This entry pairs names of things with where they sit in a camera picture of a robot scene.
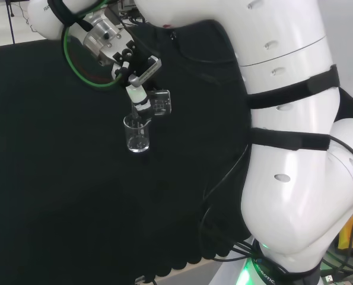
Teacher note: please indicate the black tripod leg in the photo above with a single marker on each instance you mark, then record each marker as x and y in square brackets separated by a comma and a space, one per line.
[10, 23]

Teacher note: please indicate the yellow stop button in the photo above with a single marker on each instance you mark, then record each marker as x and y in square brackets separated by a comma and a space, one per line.
[346, 234]

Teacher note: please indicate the clear glass beaker with spout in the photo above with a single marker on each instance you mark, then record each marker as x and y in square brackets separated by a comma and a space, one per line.
[162, 104]

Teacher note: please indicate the black cloth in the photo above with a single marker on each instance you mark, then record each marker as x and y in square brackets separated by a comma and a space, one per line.
[75, 178]

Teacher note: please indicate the small grey connector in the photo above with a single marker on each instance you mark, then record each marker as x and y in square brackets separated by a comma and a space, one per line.
[140, 278]

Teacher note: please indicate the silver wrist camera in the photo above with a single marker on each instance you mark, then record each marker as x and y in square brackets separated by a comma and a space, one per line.
[148, 71]

